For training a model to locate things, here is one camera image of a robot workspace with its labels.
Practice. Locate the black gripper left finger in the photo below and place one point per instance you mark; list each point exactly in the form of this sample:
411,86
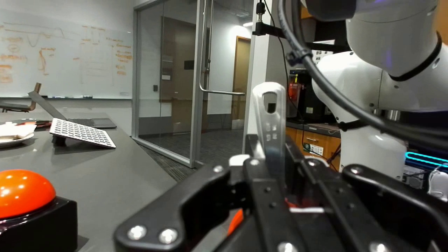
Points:
187,210

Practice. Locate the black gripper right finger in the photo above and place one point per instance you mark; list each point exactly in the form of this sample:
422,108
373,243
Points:
397,205

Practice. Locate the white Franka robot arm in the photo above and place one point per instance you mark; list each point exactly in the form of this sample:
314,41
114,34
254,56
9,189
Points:
397,47

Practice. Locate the cyan glowing light strip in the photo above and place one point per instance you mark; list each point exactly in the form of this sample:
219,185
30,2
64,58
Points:
428,161

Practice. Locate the wooden base cabinet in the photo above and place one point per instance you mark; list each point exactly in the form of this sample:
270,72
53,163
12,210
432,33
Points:
317,140

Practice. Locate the brown wooden door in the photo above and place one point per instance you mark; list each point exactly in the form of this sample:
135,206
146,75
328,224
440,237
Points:
242,77

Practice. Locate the orange button on black box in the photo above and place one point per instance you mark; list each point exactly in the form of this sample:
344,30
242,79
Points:
26,191

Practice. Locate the white plate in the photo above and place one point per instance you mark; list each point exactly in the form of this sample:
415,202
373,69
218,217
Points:
16,133

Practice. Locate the gray wooden chair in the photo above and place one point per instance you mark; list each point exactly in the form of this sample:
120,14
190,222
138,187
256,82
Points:
23,104

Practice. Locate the whiteboard with writing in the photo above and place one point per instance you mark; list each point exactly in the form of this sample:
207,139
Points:
65,56

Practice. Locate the black camera on pole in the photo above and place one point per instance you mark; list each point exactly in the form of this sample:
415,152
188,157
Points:
268,28

